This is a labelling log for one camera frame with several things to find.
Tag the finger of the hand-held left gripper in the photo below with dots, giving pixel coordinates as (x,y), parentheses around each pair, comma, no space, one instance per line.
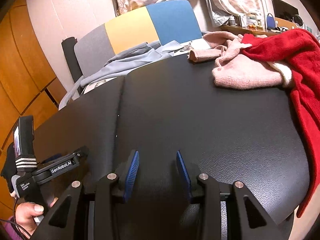
(82,152)

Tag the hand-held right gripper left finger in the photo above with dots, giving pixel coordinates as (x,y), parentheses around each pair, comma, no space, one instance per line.
(132,172)

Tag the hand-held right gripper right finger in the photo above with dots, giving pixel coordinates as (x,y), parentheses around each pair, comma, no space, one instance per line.
(182,172)

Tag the person's left forearm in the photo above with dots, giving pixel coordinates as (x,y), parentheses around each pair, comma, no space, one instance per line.
(12,232)

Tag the person's left hand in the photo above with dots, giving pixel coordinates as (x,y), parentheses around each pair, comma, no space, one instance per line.
(26,213)

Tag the light grey hoodie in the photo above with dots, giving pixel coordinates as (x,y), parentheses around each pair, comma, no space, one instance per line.
(130,60)

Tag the wooden cabinet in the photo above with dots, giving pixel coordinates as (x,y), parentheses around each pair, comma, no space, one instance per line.
(22,67)

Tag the pink knit sweater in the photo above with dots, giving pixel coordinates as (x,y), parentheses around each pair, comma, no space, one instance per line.
(237,72)

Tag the white printed shirt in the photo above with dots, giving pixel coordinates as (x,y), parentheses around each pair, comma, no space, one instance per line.
(197,45)

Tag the grey yellow blue chair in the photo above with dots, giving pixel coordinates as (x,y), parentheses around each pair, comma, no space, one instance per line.
(130,27)

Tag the cream fuzzy garment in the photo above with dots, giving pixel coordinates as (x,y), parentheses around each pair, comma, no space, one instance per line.
(283,73)

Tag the cluttered wooden desk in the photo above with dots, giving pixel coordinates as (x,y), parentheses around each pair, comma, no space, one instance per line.
(250,30)

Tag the red fuzzy sweater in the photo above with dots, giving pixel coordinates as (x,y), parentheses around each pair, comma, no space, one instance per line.
(300,55)

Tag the white labelled box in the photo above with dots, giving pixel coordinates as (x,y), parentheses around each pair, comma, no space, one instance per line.
(251,20)

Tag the blue pouch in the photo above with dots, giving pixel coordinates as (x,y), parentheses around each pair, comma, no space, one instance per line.
(270,21)

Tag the cardboard box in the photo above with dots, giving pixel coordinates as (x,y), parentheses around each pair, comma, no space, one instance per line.
(283,22)

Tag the white round mirror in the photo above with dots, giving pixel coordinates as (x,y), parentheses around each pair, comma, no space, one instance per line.
(298,21)

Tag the black monitor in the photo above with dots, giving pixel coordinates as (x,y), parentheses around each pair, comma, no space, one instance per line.
(282,7)

